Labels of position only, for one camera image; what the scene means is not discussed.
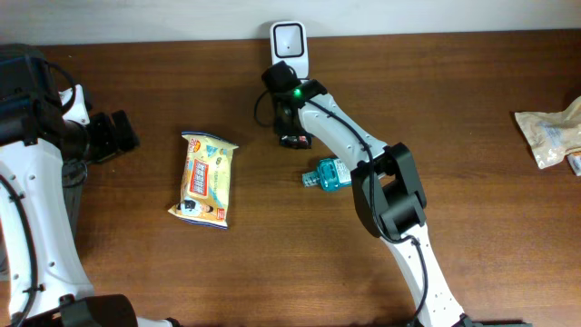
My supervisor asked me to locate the white barcode scanner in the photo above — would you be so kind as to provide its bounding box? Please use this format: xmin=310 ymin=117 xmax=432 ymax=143
xmin=270 ymin=21 xmax=310 ymax=79

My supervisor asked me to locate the dark grey mesh basket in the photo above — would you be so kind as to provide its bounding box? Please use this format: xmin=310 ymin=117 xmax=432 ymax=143
xmin=0 ymin=43 xmax=88 ymax=278

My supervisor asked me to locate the beige kraft paper pouch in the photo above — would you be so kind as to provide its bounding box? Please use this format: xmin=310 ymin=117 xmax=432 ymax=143
xmin=515 ymin=97 xmax=580 ymax=169

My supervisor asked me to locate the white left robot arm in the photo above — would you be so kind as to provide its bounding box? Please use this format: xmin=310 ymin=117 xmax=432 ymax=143
xmin=1 ymin=44 xmax=161 ymax=327

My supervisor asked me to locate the orange small snack packet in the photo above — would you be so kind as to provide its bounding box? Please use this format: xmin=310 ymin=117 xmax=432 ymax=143
xmin=566 ymin=152 xmax=581 ymax=177

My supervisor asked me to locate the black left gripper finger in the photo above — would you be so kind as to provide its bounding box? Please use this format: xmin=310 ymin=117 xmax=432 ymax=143
xmin=88 ymin=113 xmax=119 ymax=163
xmin=111 ymin=110 xmax=140 ymax=152

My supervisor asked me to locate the yellow wet wipes pack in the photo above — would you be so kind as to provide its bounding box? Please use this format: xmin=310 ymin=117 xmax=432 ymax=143
xmin=168 ymin=132 xmax=238 ymax=229

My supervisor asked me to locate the black packet with red item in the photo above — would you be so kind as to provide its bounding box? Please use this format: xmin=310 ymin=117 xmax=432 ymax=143
xmin=280 ymin=135 xmax=312 ymax=149

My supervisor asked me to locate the teal mouthwash bottle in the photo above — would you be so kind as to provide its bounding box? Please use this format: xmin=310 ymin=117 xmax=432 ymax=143
xmin=302 ymin=158 xmax=351 ymax=192

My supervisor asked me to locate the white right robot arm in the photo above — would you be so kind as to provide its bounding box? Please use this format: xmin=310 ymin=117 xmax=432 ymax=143
xmin=261 ymin=61 xmax=475 ymax=327

